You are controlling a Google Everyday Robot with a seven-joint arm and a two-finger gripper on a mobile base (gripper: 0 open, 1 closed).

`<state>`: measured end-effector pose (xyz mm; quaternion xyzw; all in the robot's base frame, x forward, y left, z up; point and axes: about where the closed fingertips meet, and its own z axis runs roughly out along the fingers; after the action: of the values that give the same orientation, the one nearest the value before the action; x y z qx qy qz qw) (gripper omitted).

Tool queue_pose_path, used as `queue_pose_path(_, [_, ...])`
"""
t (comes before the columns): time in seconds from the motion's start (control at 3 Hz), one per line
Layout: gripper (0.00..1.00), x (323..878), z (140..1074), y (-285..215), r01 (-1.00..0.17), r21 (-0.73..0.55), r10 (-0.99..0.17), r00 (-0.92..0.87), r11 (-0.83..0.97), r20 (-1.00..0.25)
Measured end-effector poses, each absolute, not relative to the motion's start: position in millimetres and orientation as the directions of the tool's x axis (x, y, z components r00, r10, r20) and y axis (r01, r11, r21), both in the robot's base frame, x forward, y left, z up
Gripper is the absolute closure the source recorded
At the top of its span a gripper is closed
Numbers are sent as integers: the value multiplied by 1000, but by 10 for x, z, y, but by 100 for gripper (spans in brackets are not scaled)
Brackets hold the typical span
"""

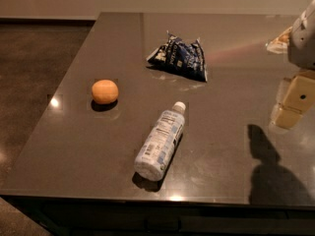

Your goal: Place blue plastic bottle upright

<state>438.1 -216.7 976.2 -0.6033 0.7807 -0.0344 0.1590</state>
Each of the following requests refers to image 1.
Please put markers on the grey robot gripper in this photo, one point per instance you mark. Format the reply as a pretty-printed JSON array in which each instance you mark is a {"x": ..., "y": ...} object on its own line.
[{"x": 303, "y": 43}]

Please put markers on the clear plastic water bottle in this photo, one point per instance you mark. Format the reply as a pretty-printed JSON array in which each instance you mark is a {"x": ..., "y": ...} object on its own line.
[{"x": 159, "y": 147}]

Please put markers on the blue crumpled chip bag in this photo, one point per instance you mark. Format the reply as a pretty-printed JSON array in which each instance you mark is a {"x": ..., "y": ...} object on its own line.
[{"x": 180, "y": 58}]

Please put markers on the orange fruit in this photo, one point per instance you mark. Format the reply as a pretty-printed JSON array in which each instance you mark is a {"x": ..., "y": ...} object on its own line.
[{"x": 105, "y": 92}]

